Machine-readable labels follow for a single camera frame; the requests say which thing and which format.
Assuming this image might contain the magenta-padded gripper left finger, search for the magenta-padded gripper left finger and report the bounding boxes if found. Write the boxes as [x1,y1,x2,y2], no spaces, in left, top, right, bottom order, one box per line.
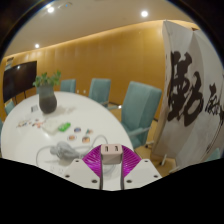
[62,144,104,191]

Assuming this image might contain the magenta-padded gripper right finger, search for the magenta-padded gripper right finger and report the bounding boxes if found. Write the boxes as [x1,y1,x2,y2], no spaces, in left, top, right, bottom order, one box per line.
[119,144,163,191]

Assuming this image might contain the small pinkish white charger block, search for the small pinkish white charger block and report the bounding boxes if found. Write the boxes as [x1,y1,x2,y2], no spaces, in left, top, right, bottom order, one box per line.
[100,143,124,165]

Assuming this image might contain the white power strip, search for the white power strip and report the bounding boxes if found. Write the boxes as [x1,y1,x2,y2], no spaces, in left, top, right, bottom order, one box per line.
[42,159,75,178]

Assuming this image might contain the small green object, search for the small green object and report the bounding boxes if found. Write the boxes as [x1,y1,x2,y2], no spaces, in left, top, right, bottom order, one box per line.
[57,122,72,132]

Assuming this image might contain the flat white box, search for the flat white box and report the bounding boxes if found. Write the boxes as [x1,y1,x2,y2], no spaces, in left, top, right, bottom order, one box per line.
[41,118,63,135]

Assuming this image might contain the group of teal chairs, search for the group of teal chairs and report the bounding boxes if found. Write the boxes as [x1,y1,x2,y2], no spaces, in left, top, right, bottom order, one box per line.
[0,78,163,151]

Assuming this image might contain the green plant in dark vase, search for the green plant in dark vase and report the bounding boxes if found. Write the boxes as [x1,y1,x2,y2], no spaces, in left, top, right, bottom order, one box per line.
[32,69,63,115]

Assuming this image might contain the large teal upholstered chair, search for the large teal upholstered chair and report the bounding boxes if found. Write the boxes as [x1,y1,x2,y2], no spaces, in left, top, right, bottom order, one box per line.
[204,148,224,164]

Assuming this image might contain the white calligraphy folding screen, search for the white calligraphy folding screen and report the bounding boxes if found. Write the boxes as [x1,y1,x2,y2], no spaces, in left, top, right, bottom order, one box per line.
[151,19,224,169]

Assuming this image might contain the group of round ceiling lights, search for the group of round ceiling lights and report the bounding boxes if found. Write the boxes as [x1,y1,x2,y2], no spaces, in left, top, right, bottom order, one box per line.
[33,4,149,49]

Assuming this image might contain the coiled grey white power cable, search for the coiled grey white power cable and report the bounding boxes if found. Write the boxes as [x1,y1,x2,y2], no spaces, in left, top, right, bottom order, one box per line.
[35,134,109,166]

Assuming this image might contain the black wall television screen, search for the black wall television screen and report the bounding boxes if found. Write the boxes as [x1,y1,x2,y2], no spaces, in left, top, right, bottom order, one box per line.
[2,60,38,104]

